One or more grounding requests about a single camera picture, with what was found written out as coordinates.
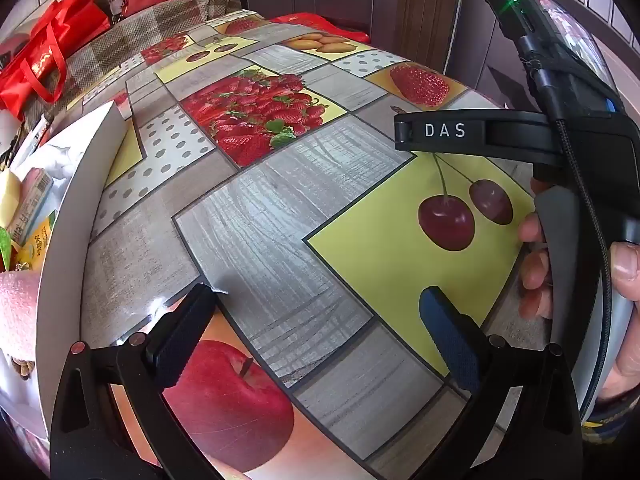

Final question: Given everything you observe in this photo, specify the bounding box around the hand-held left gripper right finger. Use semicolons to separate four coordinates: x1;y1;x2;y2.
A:
419;285;585;480

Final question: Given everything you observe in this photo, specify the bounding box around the person's right hand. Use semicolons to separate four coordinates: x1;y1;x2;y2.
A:
518;178;640;403

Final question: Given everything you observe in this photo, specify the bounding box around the pink sponge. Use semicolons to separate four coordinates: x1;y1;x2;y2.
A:
0;270;43;361

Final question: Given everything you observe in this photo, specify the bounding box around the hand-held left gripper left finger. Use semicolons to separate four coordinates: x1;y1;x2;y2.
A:
49;282;221;480

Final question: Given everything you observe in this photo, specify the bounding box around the red tote bag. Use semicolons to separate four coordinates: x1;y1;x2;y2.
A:
0;0;111;121

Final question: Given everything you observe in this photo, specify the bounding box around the black braided cable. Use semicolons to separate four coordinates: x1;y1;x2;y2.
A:
542;80;616;406

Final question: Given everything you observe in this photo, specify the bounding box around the plaid blanket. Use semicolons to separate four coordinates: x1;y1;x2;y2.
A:
20;0;243;126

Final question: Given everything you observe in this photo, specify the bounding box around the red cloth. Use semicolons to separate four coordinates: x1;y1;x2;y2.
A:
277;11;372;45

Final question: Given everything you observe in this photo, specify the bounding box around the white cardboard box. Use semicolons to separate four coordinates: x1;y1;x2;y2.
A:
30;100;132;441

